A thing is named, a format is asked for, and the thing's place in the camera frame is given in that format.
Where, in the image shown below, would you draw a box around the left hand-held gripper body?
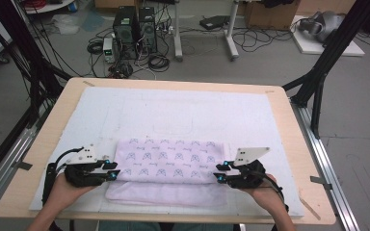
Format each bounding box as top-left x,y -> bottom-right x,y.
64,142 -> 111,189

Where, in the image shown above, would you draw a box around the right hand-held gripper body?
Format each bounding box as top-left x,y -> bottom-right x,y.
226,146 -> 271,190

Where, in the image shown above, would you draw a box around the lilac towel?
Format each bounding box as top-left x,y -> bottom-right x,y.
105,138 -> 229,208

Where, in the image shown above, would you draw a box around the person's right hand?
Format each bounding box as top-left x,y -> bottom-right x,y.
240,172 -> 286,216

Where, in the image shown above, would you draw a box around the person's left hand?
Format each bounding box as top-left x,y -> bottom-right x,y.
45,172 -> 99,215

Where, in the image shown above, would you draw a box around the thin wooden strip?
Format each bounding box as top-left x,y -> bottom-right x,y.
299,197 -> 322,221

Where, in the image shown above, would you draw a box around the white grid mat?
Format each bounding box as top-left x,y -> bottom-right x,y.
28,86 -> 305,218

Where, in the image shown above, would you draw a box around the white power supply unit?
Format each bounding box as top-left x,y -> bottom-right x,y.
102,37 -> 118,64

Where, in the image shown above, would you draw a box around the white desk leg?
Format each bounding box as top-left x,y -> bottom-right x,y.
224,0 -> 241,62
172,0 -> 185,63

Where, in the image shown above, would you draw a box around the black computer tower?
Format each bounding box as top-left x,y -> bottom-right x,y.
113,6 -> 140,61
138,6 -> 158,54

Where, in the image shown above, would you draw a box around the white floor board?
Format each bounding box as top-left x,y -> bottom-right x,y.
290,14 -> 366,58

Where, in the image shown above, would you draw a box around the black flat device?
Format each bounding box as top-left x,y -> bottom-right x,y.
199,14 -> 231,31

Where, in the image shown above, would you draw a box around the teal floor sheet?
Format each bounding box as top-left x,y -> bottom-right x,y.
82,9 -> 106,33

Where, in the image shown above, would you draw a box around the clear plastic bag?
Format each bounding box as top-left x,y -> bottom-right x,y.
51,13 -> 80,36

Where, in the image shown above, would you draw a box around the large cardboard box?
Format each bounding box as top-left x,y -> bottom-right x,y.
244,0 -> 301,32

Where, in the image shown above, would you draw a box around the grey headset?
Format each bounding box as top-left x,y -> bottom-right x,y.
298,11 -> 345,44

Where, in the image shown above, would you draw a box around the white round table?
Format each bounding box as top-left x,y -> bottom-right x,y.
23,0 -> 77,14

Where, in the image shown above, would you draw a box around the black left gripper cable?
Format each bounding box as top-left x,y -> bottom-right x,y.
41,146 -> 86,207

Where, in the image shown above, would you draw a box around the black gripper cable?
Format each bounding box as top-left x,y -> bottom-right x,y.
249,169 -> 290,215
41,146 -> 86,207

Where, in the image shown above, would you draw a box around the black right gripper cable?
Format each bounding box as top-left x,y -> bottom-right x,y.
249,169 -> 290,215

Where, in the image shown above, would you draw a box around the grey metal bracket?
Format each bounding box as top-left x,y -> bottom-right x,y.
309,175 -> 333,191

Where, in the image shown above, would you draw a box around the aluminium rail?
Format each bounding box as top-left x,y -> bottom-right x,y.
289,98 -> 361,231
0,105 -> 54,219

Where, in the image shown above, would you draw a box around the coiled black cable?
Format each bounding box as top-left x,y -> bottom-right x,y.
147,53 -> 172,73
86,39 -> 105,56

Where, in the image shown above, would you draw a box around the loose black floor cables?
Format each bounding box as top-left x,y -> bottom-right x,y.
231,27 -> 294,53

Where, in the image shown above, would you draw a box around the black frame strut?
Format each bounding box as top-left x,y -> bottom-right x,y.
0,0 -> 74,128
281,0 -> 370,140

